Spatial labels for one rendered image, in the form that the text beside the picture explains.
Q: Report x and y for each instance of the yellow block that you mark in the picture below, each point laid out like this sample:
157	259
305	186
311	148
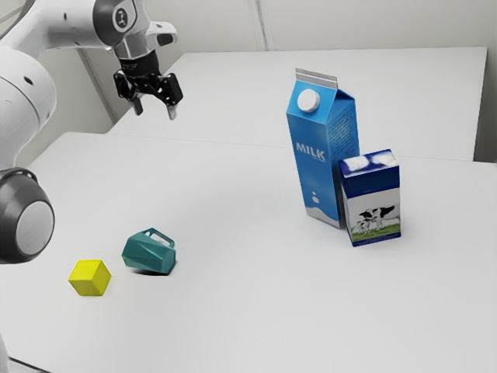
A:
90	278

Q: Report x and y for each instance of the small blue cow carton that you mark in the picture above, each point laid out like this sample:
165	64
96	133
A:
371	198

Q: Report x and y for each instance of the teal faceted mug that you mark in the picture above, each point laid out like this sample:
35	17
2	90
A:
149	252

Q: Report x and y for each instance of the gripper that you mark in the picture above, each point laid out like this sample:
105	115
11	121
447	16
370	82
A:
136	72

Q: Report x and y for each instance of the tall blue milk carton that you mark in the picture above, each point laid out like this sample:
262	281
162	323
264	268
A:
321	151

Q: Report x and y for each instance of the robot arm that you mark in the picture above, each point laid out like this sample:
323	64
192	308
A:
23	97

